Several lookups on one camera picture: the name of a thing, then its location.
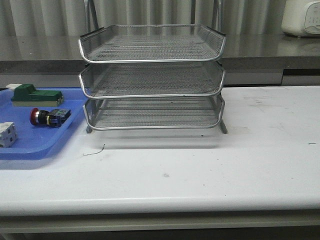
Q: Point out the red emergency stop button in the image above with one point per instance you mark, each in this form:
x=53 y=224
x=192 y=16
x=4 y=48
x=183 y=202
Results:
x=54 y=118

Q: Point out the silver mesh tray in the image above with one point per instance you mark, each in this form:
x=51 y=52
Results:
x=152 y=44
x=143 y=80
x=194 y=112

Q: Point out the blue plastic tray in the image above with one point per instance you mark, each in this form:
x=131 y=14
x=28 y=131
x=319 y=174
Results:
x=34 y=142

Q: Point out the grey back counter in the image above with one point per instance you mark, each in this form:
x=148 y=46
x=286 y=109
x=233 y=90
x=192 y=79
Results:
x=249 y=60

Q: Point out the green terminal block module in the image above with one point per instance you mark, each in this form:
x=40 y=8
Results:
x=26 y=95

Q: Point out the white appliance on counter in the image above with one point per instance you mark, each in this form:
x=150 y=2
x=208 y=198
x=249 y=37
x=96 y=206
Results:
x=301 y=18

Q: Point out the silver metal rack frame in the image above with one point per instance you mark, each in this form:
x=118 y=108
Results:
x=92 y=25

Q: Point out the white electrical switch block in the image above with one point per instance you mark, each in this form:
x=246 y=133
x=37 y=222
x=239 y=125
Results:
x=8 y=134

